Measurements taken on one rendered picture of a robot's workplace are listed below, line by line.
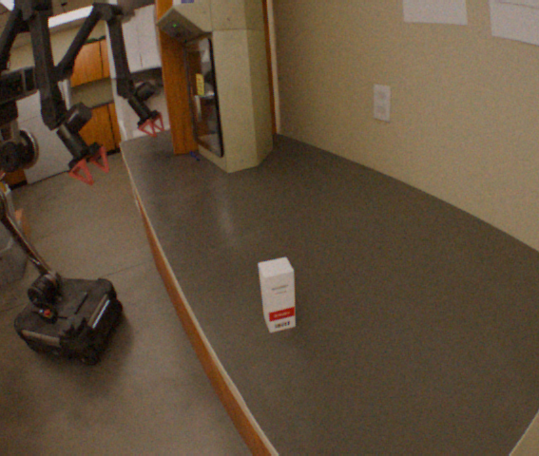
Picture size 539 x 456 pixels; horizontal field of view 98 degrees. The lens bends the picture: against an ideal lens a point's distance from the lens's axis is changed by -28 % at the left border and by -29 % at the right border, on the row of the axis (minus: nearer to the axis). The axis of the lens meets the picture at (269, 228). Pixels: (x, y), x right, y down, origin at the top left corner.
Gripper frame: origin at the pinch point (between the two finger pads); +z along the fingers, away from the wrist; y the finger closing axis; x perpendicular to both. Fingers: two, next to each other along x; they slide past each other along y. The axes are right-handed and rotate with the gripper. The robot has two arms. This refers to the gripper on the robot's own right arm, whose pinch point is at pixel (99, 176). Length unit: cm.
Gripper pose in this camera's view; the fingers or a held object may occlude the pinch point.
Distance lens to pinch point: 99.7
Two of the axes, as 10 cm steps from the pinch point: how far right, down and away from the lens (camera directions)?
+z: 5.5, 7.3, 3.9
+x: -8.3, 4.5, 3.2
